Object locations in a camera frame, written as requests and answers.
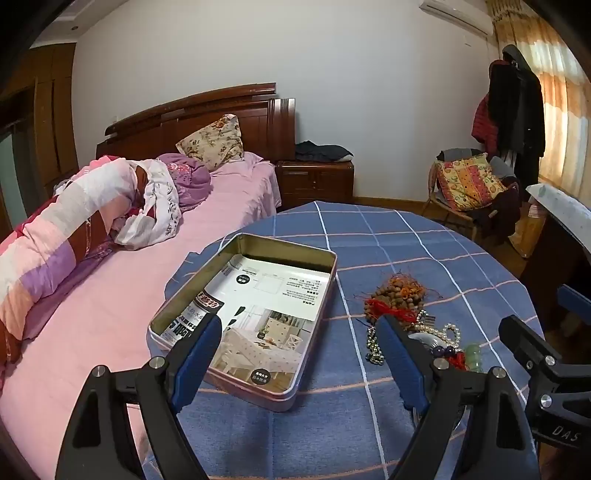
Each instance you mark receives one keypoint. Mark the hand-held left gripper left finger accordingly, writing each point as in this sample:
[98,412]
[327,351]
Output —
[198,364]

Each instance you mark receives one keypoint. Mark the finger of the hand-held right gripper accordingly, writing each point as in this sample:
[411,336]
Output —
[575,302]
[526,341]

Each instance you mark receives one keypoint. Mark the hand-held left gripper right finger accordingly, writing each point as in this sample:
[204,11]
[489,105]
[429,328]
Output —
[401,364]

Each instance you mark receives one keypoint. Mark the green jade bangle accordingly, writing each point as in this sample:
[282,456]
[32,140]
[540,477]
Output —
[473,357]

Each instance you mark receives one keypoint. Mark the rectangular metal tin box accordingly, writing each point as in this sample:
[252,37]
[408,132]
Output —
[286,249]

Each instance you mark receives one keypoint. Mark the pale jade bangle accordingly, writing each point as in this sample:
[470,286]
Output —
[427,341]

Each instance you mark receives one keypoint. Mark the red knot ornament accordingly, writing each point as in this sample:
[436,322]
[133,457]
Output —
[457,362]

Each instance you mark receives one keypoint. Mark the yellow bag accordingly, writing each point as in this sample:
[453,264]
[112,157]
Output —
[528,235]

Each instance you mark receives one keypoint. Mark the printed paper sheet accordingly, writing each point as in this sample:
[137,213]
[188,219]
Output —
[277,332]

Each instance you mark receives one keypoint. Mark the desk with white top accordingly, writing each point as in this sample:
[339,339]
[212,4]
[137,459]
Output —
[563,207]

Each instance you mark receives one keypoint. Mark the wooden bed pink sheet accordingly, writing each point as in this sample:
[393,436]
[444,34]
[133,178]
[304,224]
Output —
[115,300]

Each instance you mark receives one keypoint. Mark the maroon garment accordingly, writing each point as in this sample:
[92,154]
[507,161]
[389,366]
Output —
[498,212]

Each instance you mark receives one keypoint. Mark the wooden chair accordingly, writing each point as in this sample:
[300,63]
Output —
[438,207]

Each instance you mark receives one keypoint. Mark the white floral cloth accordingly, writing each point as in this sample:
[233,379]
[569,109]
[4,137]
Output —
[157,207]

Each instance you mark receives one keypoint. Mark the purple blanket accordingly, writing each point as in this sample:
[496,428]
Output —
[194,180]

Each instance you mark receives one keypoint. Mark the orange sheer curtain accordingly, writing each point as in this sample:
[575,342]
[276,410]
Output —
[563,115]

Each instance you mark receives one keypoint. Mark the grey garment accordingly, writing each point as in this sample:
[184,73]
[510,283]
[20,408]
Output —
[457,153]

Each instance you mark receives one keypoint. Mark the hanging red jacket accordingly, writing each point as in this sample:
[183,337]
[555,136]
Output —
[485,124]

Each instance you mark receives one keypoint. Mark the wooden nightstand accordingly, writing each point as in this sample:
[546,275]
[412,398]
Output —
[314,184]

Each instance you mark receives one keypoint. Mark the pink patchwork quilt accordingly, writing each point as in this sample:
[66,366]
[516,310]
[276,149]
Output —
[60,217]

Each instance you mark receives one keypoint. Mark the hanging black coat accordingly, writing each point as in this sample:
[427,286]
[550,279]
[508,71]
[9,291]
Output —
[517,106]

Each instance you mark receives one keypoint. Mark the floral pillow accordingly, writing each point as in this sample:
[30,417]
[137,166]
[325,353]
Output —
[212,143]

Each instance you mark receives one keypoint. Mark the dark folded clothes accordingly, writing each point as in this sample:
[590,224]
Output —
[323,151]

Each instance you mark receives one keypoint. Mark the wooden bed headboard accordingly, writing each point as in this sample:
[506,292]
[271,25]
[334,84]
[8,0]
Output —
[258,120]

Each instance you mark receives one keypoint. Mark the wooden wardrobe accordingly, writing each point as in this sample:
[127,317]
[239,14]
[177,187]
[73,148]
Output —
[51,115]

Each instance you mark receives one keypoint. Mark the white air conditioner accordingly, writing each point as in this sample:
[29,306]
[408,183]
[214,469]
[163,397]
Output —
[461,14]

